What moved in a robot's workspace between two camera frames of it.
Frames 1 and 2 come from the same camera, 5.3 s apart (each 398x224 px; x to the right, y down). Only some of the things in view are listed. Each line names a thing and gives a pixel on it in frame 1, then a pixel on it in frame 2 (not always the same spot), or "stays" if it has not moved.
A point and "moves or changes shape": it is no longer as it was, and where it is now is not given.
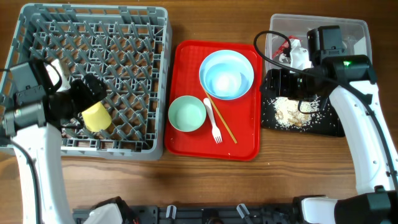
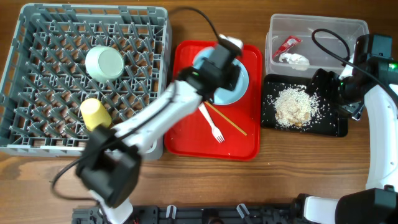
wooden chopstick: (219, 115) → (226, 117)
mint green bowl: (187, 113) moves or changes shape
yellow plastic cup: (96, 117) stays
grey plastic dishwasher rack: (130, 47) stays
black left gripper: (81, 89) → (235, 76)
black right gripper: (280, 88) → (329, 78)
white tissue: (299, 57) moves or changes shape
